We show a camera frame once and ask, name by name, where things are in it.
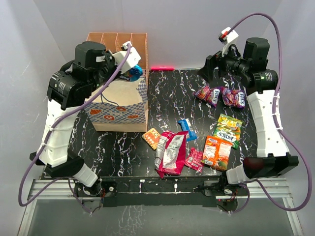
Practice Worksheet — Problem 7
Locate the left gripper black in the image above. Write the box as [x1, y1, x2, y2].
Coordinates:
[89, 50, 126, 91]

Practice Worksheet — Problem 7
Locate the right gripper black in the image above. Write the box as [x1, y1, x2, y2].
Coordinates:
[197, 41, 250, 84]

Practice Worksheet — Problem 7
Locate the blue Slendy snack bag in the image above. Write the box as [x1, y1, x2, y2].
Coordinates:
[120, 65, 143, 82]

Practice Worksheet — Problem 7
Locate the white checkered paper bag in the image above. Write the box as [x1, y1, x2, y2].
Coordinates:
[84, 73, 149, 132]

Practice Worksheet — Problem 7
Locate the magenta silver snack bag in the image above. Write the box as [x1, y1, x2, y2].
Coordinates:
[155, 130, 188, 178]

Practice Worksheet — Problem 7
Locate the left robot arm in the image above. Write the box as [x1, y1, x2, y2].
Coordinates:
[30, 41, 131, 196]

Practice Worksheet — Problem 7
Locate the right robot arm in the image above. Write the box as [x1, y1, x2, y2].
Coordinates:
[197, 37, 299, 195]

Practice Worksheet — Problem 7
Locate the purple Fox's bag left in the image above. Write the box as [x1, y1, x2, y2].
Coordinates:
[194, 86, 221, 107]

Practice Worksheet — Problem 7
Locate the green Fox's candy bag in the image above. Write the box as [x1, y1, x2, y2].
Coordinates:
[213, 114, 243, 149]

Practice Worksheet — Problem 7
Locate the orange Fox's candy bag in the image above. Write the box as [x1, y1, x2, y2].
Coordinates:
[201, 136, 233, 171]

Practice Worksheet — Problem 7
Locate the orange plastic file organizer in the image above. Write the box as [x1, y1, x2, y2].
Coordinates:
[87, 32, 149, 74]

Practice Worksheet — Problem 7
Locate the pink marker strip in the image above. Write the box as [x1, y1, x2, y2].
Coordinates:
[151, 66, 175, 71]

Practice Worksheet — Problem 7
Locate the blue wafer bar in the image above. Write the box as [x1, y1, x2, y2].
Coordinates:
[178, 118, 197, 141]

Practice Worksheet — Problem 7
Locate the orange cracker pack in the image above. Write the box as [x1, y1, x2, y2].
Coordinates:
[142, 128, 161, 150]

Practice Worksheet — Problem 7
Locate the pink candy pack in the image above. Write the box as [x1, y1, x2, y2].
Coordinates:
[185, 147, 203, 173]

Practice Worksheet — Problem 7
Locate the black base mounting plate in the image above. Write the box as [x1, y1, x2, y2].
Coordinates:
[74, 177, 248, 207]

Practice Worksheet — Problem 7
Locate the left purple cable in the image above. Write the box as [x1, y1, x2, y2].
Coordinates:
[18, 45, 132, 214]

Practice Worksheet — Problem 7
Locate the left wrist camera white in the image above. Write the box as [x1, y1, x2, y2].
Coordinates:
[112, 41, 142, 72]

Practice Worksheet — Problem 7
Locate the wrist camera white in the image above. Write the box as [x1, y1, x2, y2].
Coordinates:
[112, 41, 142, 72]
[218, 27, 239, 57]

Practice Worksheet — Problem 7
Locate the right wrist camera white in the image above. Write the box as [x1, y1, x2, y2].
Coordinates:
[218, 27, 239, 57]

